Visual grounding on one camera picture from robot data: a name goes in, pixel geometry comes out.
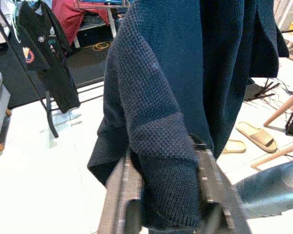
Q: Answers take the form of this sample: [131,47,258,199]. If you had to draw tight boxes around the black floor cables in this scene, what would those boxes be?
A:
[243,78,293,104]

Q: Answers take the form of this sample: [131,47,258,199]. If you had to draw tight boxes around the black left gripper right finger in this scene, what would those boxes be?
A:
[188,135,254,234]

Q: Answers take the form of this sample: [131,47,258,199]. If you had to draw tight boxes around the red garment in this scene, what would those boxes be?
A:
[51,0,113,46]

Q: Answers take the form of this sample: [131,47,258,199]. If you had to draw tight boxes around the white plastic hanger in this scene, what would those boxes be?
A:
[11,0,24,48]

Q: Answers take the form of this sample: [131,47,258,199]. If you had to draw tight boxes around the black shirt with logos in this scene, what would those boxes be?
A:
[16,0,82,114]

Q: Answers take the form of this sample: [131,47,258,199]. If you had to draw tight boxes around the dark navy knit garment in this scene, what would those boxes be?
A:
[87,0,290,234]

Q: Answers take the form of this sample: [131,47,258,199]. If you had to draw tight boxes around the wooden chair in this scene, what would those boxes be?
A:
[250,86,293,171]

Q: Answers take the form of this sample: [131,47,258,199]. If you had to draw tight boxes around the orange cable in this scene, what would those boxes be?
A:
[92,40,112,51]

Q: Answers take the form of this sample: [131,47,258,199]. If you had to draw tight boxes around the black metal clothes rack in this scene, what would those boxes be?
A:
[0,0,105,139]

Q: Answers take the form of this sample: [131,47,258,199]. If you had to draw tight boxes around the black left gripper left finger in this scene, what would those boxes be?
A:
[97,146,144,234]

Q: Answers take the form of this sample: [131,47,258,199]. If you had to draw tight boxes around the beige slipper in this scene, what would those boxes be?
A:
[235,121,278,154]
[221,139,247,154]

